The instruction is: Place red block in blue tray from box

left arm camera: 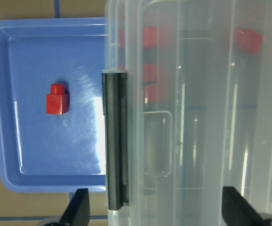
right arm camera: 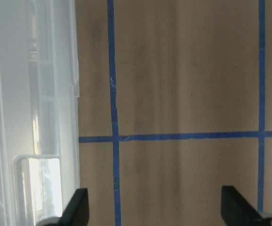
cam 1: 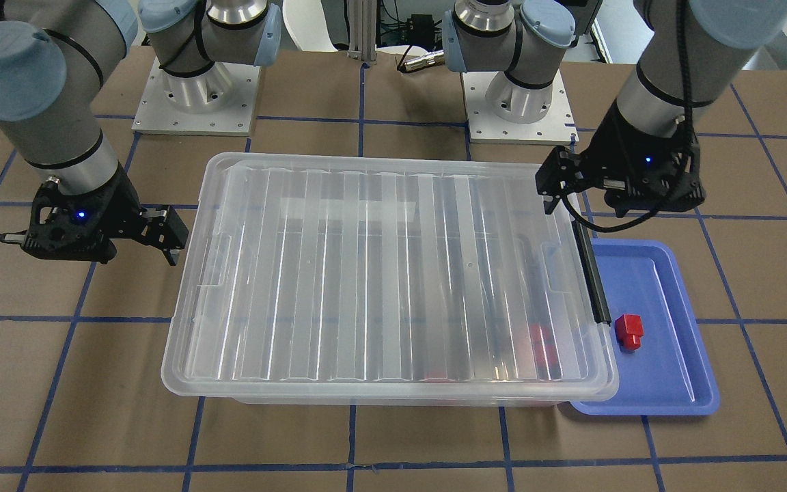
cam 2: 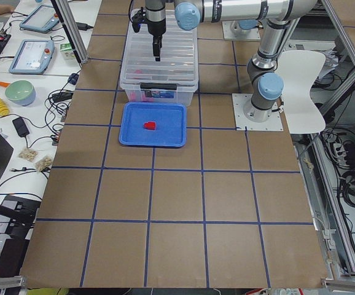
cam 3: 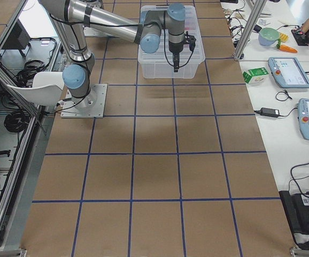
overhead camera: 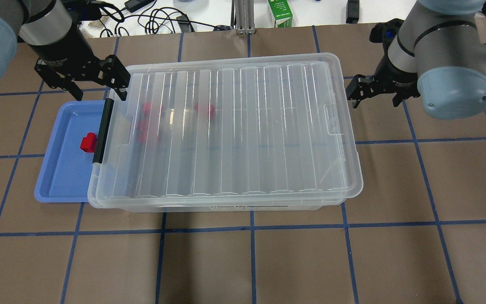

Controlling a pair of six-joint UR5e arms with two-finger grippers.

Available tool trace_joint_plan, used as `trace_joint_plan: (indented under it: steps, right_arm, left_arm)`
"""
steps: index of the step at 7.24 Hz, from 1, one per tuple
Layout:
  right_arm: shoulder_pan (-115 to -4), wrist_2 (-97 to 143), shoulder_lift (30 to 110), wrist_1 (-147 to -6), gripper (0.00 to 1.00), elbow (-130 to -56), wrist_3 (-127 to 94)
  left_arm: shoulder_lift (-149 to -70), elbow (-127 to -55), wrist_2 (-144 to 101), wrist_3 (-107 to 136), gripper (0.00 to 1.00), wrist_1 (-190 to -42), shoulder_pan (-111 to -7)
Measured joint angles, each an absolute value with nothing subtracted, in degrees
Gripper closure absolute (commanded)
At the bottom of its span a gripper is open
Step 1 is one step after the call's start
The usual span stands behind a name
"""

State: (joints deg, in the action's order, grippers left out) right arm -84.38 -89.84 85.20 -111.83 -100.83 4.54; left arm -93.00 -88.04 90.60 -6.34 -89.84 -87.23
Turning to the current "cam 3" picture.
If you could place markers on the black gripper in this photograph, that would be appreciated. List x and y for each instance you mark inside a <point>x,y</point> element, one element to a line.
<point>175,48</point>

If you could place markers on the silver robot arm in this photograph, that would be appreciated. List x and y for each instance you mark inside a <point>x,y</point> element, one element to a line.
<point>74,20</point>

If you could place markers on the clear plastic storage box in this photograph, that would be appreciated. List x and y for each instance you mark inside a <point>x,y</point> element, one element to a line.
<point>160,63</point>

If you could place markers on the green white carton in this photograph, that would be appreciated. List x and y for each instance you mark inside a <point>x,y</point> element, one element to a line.
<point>252,76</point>

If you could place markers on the green bowl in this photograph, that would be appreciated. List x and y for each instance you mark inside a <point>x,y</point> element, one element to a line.
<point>268,36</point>

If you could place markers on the black power adapter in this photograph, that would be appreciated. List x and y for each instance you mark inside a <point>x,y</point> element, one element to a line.
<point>268,112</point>

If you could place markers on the toy carrot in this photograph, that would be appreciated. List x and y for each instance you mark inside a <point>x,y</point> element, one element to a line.
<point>285,48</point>

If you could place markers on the upper teach pendant tablet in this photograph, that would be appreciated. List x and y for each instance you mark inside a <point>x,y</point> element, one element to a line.
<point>287,72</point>

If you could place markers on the yellow toy corn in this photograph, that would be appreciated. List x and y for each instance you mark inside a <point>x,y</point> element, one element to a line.
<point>283,37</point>

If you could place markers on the white chair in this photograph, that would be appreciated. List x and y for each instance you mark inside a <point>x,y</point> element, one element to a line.
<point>46,89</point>

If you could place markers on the aluminium frame post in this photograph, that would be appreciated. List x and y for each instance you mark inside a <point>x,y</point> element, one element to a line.
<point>250,24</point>

